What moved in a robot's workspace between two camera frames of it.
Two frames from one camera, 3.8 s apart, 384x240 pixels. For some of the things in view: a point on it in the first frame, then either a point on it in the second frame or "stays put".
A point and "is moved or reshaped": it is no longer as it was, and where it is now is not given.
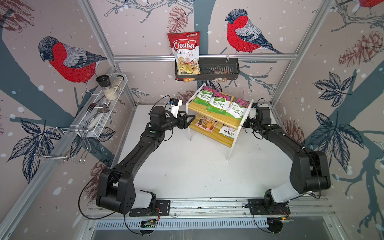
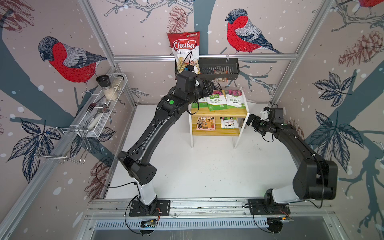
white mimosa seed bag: [237, 108] → [235, 99]
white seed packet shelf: [228, 131] → [229, 122]
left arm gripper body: [180, 125] → [202, 90]
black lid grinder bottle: [110, 93] stays put
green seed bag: [204, 95] is moved or reshaped
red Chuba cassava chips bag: [185, 46] stays put
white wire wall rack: [94, 115] stays put
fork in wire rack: [93, 105] stays put
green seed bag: [218, 103] is moved or reshaped
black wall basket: [213, 69] stays put
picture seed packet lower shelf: [207, 123] stays put
